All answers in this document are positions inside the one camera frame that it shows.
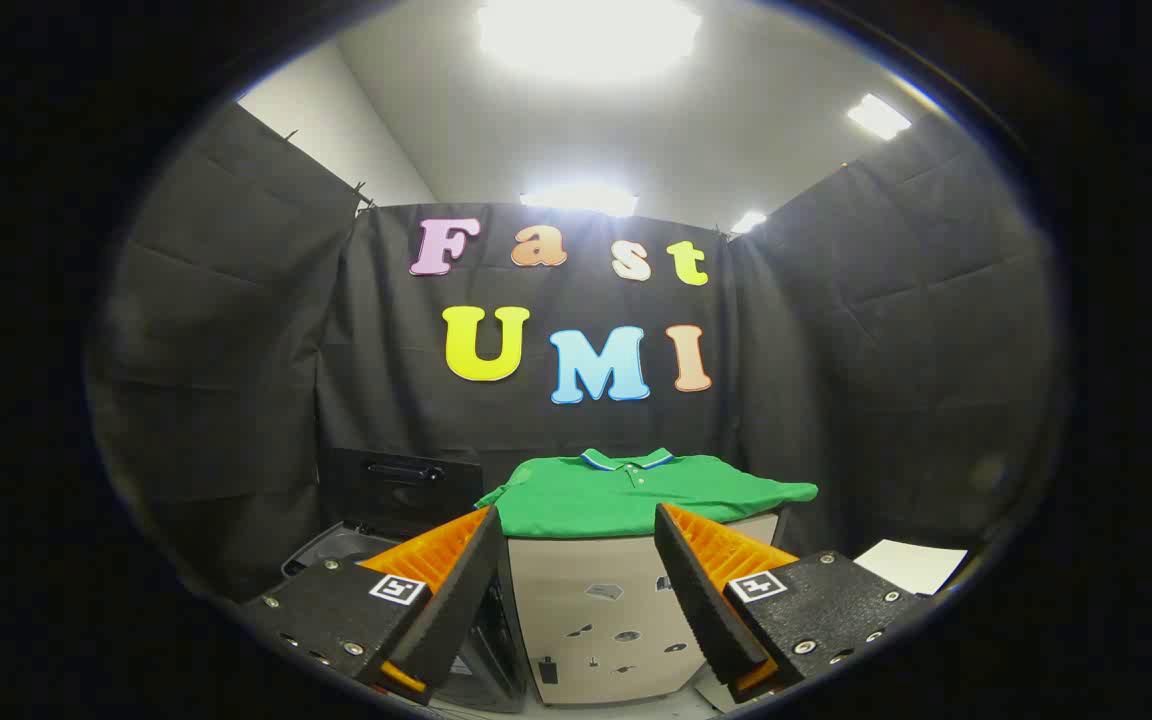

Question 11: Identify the beige cabinet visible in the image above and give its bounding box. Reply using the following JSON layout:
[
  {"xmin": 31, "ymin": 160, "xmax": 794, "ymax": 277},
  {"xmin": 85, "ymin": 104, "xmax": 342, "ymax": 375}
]
[{"xmin": 504, "ymin": 512, "xmax": 782, "ymax": 706}]

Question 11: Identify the black backdrop cloth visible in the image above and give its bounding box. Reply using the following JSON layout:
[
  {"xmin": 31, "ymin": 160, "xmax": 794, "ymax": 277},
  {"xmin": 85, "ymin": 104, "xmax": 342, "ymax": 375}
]
[{"xmin": 86, "ymin": 100, "xmax": 1062, "ymax": 601}]

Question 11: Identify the black washing machine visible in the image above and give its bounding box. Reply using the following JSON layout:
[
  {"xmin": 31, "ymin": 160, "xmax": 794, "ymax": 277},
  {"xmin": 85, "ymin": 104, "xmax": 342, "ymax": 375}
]
[{"xmin": 281, "ymin": 520, "xmax": 529, "ymax": 714}]

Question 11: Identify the green polo shirt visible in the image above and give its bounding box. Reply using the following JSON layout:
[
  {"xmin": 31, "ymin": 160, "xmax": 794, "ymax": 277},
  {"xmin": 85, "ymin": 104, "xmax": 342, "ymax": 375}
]
[{"xmin": 474, "ymin": 447, "xmax": 820, "ymax": 541}]

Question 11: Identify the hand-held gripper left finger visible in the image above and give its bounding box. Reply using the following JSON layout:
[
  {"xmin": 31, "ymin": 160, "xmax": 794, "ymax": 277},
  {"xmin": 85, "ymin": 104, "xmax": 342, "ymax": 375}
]
[{"xmin": 239, "ymin": 505, "xmax": 507, "ymax": 707}]

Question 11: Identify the white paper sheet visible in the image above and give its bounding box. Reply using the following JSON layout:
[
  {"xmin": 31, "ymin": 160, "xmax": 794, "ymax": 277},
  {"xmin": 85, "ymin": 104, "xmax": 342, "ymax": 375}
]
[{"xmin": 853, "ymin": 539, "xmax": 969, "ymax": 598}]

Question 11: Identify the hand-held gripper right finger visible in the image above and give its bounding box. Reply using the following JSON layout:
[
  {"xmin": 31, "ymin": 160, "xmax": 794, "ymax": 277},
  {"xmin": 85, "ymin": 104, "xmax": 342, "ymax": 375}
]
[{"xmin": 653, "ymin": 502, "xmax": 934, "ymax": 704}]

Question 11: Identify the large round ceiling light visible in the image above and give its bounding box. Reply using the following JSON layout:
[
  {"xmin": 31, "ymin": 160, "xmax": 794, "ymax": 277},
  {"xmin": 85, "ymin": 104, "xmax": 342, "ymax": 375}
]
[{"xmin": 476, "ymin": 0, "xmax": 705, "ymax": 83}]

